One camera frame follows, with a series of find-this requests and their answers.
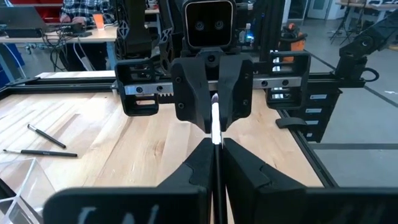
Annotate black frame clamp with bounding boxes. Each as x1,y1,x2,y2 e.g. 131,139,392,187
274,117,309,129

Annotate person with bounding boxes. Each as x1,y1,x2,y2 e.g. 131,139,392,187
60,0,116,28

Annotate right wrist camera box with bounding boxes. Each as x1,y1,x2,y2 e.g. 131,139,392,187
181,0,236,51

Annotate black under-desk cable bundle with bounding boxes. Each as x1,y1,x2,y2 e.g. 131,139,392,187
43,30,94,73

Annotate white door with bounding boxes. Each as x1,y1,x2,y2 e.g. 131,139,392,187
306,0,336,20

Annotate orange black shop vacuum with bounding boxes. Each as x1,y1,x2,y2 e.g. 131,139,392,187
279,21,308,63

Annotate orange cup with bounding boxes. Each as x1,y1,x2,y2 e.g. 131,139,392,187
92,12,105,31

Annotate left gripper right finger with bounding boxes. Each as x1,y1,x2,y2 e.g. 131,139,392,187
222,138,398,224

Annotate clear acrylic three-compartment organizer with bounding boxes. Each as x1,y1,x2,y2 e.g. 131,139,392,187
0,157,57,224

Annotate thin brush white ferrule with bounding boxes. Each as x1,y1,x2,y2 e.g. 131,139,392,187
210,92,228,224

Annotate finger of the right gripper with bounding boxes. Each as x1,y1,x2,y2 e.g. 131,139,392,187
170,57,213,135
216,55,254,132

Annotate thin black makeup brush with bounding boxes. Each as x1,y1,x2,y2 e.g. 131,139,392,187
2,149,79,158
26,123,67,149

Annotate wooden desk blue legs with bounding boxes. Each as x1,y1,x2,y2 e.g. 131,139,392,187
0,26,119,74

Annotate black laptop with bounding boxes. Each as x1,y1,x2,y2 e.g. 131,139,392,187
0,6,48,39

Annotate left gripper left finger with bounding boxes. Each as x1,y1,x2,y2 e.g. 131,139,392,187
42,138,216,224

